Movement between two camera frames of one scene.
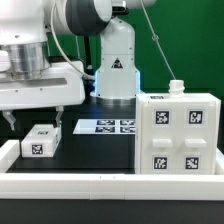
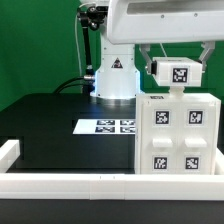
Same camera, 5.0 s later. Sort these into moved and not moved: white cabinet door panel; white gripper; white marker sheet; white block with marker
Moved: white block with marker; white gripper
Not moved: white cabinet door panel; white marker sheet
